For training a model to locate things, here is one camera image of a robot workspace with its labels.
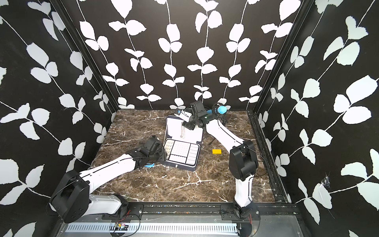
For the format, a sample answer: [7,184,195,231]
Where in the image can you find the black front mounting rail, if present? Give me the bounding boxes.
[102,202,301,221]

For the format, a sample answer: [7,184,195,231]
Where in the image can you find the small yellow wooden block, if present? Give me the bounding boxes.
[212,149,222,155]

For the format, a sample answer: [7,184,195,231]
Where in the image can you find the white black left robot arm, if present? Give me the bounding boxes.
[47,136,167,223]

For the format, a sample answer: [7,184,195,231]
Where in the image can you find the white slotted cable duct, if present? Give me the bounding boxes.
[65,223,238,235]

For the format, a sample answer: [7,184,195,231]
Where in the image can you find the small green circuit board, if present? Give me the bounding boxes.
[114,223,129,232]

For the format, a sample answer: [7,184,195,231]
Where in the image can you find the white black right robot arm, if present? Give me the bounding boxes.
[183,101,259,219]

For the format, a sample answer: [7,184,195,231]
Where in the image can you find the blue microphone on stand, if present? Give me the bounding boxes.
[207,105,228,115]

